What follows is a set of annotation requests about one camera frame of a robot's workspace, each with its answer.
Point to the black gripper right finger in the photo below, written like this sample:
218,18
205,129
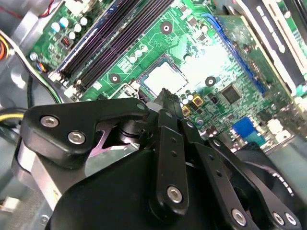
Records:
213,165

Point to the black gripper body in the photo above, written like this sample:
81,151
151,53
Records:
115,196

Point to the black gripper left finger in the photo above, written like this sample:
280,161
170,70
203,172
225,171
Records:
60,143

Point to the silver CPU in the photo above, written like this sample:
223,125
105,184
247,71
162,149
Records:
165,79

